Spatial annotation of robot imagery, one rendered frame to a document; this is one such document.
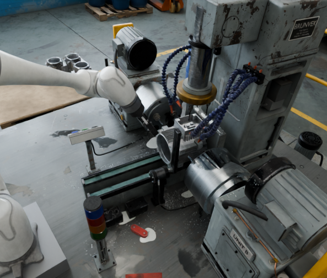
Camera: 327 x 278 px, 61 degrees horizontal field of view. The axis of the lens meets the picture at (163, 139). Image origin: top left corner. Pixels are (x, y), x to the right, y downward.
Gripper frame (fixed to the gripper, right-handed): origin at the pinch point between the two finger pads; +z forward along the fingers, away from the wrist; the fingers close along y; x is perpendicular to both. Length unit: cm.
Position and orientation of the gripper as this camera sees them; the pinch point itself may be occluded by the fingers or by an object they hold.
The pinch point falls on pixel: (153, 130)
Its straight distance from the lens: 135.5
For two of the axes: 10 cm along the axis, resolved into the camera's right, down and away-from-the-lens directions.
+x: -7.9, 6.1, 0.1
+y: -4.7, -6.1, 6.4
